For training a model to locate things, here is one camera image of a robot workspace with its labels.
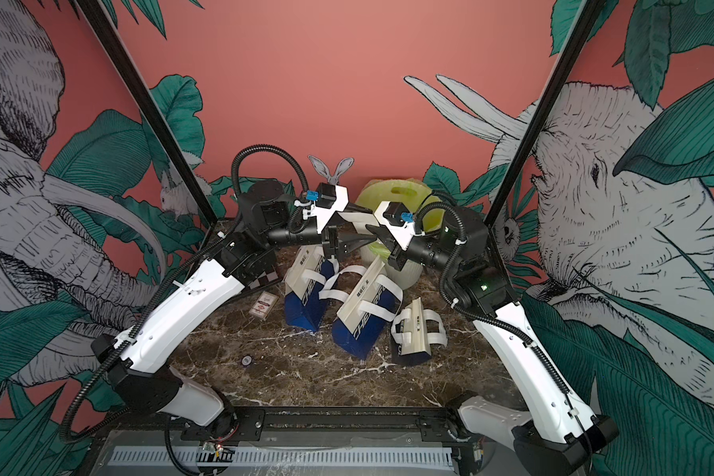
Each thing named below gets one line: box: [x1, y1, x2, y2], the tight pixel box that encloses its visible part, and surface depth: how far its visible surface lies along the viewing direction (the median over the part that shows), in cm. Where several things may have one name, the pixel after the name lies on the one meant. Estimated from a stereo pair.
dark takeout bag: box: [390, 297, 449, 366], surface depth 69 cm
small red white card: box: [247, 290, 279, 321], surface depth 95 cm
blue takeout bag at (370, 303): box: [319, 255, 404, 360], surface depth 75 cm
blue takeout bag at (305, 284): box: [283, 243, 341, 333], surface depth 81 cm
